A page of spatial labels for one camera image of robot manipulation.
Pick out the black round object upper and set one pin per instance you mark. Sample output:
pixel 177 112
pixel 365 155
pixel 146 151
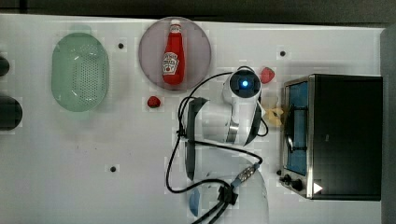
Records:
pixel 4 66

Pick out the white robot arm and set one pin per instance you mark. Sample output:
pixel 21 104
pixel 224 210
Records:
pixel 226 185

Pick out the black round object lower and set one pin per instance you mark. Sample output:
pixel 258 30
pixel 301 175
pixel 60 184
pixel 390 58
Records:
pixel 10 113

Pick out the black toaster oven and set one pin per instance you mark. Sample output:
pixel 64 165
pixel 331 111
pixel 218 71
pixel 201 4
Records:
pixel 331 141

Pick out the red ketchup bottle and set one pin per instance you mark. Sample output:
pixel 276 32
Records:
pixel 174 55

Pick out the blue round object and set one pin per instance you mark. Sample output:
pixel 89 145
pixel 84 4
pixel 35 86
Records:
pixel 194 201

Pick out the yellow banana peel toy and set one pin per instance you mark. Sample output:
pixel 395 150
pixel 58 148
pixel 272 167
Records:
pixel 273 114

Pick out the small red strawberry toy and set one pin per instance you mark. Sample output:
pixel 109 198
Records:
pixel 153 102

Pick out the large red strawberry toy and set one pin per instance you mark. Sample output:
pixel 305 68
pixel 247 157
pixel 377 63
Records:
pixel 267 75

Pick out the black round object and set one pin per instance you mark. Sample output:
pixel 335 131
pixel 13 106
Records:
pixel 4 66
pixel 10 113

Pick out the green perforated colander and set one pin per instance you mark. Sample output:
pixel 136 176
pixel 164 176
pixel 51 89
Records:
pixel 79 70

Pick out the grey round plate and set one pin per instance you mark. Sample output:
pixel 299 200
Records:
pixel 196 47

